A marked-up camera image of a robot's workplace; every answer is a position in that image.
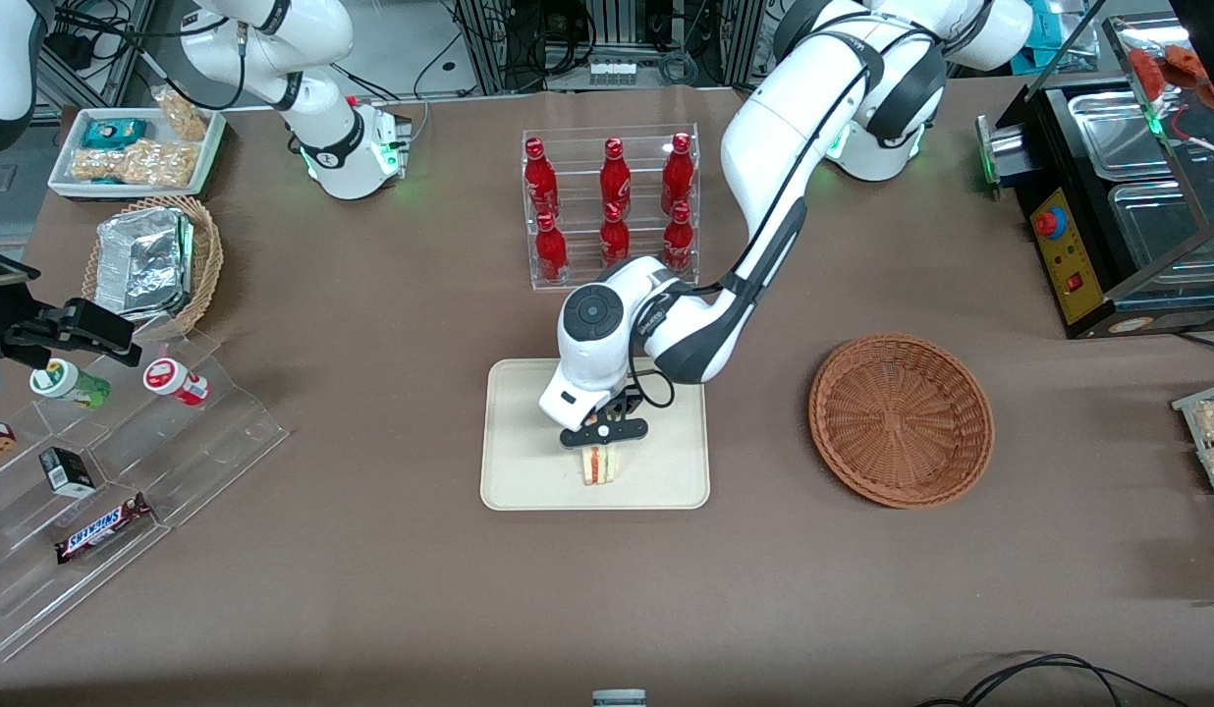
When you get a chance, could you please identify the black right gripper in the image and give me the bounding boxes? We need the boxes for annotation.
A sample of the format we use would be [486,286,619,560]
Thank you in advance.
[0,245,142,369]

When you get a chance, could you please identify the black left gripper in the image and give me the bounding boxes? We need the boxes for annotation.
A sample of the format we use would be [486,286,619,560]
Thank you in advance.
[560,388,649,455]

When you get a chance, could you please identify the triangle sandwich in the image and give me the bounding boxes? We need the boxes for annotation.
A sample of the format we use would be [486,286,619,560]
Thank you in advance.
[579,442,620,487]

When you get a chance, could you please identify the beige plastic tray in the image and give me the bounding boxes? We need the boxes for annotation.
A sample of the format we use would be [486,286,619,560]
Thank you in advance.
[480,357,712,510]

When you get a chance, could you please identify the light tan wicker basket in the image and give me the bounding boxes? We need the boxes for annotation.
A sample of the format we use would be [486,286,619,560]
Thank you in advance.
[82,194,225,343]

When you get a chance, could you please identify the white rectangular snack tray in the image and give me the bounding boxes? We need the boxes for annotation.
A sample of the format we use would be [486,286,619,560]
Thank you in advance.
[47,106,227,200]

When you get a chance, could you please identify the brown wicker basket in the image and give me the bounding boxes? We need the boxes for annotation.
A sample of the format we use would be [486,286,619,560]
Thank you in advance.
[808,334,995,510]

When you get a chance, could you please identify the green capped small bottle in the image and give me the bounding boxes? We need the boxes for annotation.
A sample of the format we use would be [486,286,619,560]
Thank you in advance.
[29,358,112,409]

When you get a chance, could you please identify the aluminium foil container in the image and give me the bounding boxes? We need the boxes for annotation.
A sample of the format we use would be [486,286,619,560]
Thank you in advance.
[94,206,195,320]

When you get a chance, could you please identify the red capped small bottle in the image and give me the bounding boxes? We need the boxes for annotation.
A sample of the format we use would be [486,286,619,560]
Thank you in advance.
[142,357,210,407]

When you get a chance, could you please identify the small black carton box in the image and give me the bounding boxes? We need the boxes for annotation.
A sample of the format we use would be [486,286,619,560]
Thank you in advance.
[39,447,97,498]

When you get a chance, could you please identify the clear acrylic stepped stand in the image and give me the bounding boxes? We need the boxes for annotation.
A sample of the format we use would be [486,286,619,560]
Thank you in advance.
[0,329,292,664]

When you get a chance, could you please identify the clear acrylic bottle rack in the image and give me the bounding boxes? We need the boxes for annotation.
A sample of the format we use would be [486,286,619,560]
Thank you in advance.
[522,123,701,292]

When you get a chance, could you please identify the large clear peanut snack bag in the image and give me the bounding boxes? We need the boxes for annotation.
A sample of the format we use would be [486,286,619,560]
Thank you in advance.
[72,139,200,188]

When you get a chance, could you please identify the teal snack packet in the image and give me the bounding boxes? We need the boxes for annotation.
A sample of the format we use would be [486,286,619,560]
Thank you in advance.
[82,118,148,150]

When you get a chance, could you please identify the red cola bottle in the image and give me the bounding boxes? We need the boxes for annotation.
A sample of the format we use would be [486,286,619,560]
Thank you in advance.
[524,137,559,219]
[663,202,694,276]
[600,203,631,268]
[662,133,694,212]
[535,212,569,284]
[600,137,632,212]

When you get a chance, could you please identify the Snickers chocolate bar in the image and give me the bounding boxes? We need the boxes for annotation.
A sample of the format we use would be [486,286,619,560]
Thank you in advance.
[55,493,154,565]

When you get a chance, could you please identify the small clear peanut snack bag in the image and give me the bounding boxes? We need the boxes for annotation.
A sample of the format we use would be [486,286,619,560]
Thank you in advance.
[153,86,210,143]

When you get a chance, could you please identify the black food warmer cabinet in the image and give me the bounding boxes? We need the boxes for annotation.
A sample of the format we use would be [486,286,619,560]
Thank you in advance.
[975,10,1214,341]

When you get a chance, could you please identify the steel warmer pan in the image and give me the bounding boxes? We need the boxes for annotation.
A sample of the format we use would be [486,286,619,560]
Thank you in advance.
[1067,90,1197,183]

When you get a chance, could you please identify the teal plastic bag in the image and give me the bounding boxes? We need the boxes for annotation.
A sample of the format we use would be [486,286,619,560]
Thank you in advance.
[1027,5,1099,60]

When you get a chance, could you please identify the red orange packaged food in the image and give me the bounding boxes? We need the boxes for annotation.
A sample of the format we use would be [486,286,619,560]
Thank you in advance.
[1128,44,1209,94]

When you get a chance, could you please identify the black floor cable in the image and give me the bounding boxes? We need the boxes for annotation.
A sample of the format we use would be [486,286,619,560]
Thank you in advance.
[916,653,1192,707]

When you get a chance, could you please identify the metal wire bread rack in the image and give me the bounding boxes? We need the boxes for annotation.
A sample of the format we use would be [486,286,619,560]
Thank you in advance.
[1172,381,1214,541]

